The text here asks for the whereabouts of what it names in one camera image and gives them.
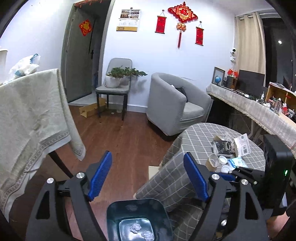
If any grey armchair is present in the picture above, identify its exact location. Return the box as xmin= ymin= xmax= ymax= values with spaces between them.
xmin=146 ymin=72 xmax=212 ymax=136

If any framed picture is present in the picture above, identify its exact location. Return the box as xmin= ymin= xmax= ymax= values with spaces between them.
xmin=212 ymin=67 xmax=225 ymax=86

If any flat cardboard box on floor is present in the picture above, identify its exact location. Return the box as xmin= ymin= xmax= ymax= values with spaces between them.
xmin=79 ymin=97 xmax=106 ymax=118

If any red diamond fu sticker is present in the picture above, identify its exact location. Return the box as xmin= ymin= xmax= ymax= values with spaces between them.
xmin=79 ymin=20 xmax=92 ymax=37

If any beige patterned tablecloth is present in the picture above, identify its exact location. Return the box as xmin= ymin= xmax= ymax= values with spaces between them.
xmin=1 ymin=69 xmax=86 ymax=219

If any blue white tissue pack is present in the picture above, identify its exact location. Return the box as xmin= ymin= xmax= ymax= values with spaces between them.
xmin=227 ymin=157 xmax=248 ymax=170

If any beige fringed desk cloth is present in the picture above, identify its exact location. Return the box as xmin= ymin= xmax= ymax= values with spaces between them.
xmin=206 ymin=84 xmax=295 ymax=155

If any right red couplet scroll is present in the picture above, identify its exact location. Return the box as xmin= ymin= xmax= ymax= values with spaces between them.
xmin=195 ymin=21 xmax=204 ymax=46

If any grey dining chair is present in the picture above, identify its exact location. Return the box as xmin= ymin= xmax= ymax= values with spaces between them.
xmin=95 ymin=58 xmax=132 ymax=121

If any white security camera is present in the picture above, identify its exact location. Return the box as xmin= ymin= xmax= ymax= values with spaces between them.
xmin=230 ymin=48 xmax=237 ymax=64

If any red chinese knot ornament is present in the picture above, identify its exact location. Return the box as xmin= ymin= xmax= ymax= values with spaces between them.
xmin=168 ymin=2 xmax=198 ymax=49

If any wall calendar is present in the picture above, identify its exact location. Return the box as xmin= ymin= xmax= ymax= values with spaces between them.
xmin=116 ymin=8 xmax=141 ymax=32

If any black computer monitor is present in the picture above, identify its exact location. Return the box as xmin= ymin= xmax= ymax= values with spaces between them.
xmin=236 ymin=70 xmax=265 ymax=97

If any grey green door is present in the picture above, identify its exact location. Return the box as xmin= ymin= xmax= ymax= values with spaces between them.
xmin=61 ymin=1 xmax=111 ymax=102

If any potted green plant white pot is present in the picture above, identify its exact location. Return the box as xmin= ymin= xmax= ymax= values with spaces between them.
xmin=105 ymin=67 xmax=147 ymax=88

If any grey checked round tablecloth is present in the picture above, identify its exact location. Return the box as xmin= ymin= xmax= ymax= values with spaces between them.
xmin=135 ymin=123 xmax=268 ymax=240

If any white torn phone box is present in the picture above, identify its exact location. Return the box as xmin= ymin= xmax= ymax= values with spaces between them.
xmin=231 ymin=133 xmax=251 ymax=157

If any left red couplet scroll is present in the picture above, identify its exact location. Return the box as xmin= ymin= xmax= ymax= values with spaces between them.
xmin=155 ymin=10 xmax=166 ymax=34

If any red couplet scroll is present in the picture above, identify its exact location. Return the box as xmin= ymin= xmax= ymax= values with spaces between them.
xmin=195 ymin=21 xmax=204 ymax=46
xmin=155 ymin=10 xmax=166 ymax=34

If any dark teal trash bin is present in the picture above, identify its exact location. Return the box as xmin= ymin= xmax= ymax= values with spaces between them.
xmin=106 ymin=198 xmax=174 ymax=240

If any white plastic bag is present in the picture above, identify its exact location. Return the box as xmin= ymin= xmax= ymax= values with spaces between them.
xmin=9 ymin=53 xmax=41 ymax=79

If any white plastic lid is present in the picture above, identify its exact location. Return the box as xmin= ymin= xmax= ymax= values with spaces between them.
xmin=218 ymin=156 xmax=228 ymax=165

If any small blue globe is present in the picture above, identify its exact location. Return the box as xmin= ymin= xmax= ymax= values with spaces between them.
xmin=214 ymin=75 xmax=222 ymax=85

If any dark wooden table leg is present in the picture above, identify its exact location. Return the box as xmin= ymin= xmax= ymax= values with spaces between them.
xmin=48 ymin=151 xmax=73 ymax=178

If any beige curtain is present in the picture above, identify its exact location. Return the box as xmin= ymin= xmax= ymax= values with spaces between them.
xmin=234 ymin=11 xmax=266 ymax=74

